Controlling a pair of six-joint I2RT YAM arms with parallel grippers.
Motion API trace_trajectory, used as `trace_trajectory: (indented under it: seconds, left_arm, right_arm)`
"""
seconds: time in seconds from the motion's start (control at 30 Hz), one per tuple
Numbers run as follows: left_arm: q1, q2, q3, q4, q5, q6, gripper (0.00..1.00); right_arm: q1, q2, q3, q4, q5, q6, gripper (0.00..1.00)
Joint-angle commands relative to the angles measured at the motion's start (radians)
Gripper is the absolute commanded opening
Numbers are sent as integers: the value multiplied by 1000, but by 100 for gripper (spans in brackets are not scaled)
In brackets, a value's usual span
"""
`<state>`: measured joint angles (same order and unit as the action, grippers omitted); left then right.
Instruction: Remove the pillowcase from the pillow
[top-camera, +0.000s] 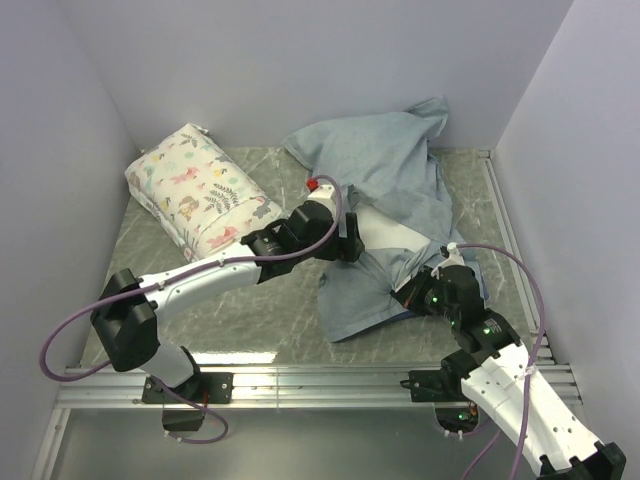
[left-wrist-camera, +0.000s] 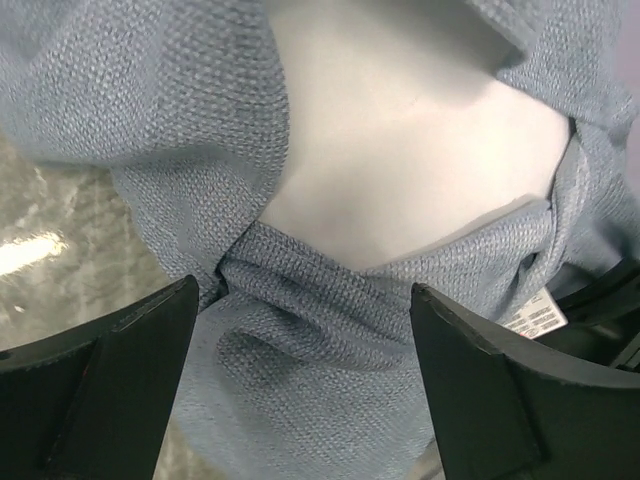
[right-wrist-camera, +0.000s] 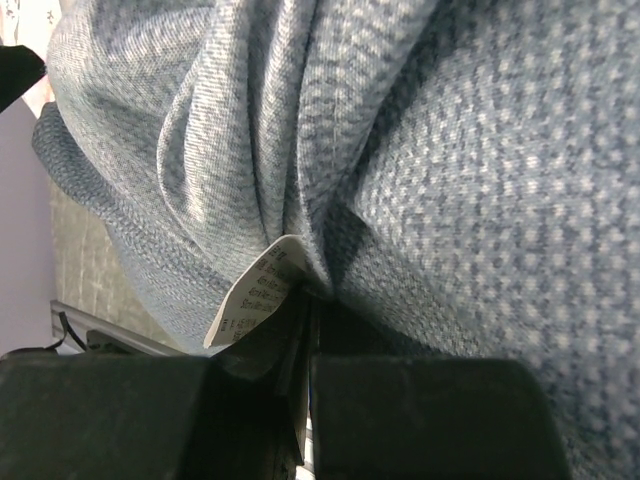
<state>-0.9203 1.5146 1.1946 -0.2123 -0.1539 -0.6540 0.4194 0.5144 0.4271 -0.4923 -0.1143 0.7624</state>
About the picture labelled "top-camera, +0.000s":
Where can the blue fish print pillowcase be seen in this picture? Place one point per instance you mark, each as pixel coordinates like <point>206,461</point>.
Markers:
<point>382,160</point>

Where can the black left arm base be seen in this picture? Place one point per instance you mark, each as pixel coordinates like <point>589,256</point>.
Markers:
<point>184,408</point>

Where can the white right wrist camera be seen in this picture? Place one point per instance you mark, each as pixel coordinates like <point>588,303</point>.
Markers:
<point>451,256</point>

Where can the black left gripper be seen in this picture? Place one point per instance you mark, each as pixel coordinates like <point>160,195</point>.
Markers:
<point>345,248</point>

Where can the white floral print pillow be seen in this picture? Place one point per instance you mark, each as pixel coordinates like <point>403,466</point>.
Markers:
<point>199,195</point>

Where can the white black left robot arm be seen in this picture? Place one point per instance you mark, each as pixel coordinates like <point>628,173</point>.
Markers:
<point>132,308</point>

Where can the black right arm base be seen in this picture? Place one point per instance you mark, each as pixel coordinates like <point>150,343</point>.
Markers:
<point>454,413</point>

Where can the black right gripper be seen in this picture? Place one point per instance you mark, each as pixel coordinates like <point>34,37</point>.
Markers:
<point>409,294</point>

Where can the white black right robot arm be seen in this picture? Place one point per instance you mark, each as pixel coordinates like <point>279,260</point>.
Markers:
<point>491,369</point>

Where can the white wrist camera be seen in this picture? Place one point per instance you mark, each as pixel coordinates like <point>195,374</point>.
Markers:
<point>451,256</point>
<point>324,193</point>

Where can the aluminium front rail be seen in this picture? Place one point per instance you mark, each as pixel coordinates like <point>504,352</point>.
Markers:
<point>252,386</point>

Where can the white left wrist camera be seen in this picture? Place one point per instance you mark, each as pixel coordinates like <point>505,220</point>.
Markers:
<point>324,193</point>

